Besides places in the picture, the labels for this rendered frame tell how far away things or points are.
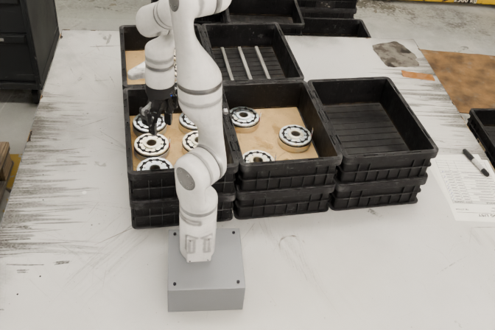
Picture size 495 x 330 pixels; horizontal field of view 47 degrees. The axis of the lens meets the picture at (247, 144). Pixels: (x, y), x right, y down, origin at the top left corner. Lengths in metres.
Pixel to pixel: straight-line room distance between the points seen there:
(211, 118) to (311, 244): 0.64
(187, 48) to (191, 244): 0.54
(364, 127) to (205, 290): 0.81
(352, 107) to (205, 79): 0.97
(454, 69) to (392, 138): 2.25
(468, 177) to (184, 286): 1.08
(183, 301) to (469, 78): 2.98
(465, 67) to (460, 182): 2.21
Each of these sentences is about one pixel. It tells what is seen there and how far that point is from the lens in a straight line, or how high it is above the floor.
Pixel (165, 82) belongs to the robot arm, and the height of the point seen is 1.16.
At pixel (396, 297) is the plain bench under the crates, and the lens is 1.62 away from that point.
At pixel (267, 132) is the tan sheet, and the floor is 0.83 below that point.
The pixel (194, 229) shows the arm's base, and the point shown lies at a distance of 1.37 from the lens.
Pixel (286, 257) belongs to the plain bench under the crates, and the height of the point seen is 0.70.
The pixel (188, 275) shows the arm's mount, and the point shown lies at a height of 0.79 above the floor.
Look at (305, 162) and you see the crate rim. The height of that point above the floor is 0.93.
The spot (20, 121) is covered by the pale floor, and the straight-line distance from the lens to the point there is 3.27.
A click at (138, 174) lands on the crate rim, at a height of 0.93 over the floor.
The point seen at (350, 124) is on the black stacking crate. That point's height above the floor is 0.83.
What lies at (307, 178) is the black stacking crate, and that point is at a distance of 1.64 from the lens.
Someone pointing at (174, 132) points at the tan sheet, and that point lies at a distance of 1.78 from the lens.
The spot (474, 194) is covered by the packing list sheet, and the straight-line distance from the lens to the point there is 2.01.
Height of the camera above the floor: 1.96
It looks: 40 degrees down
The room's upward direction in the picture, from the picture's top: 6 degrees clockwise
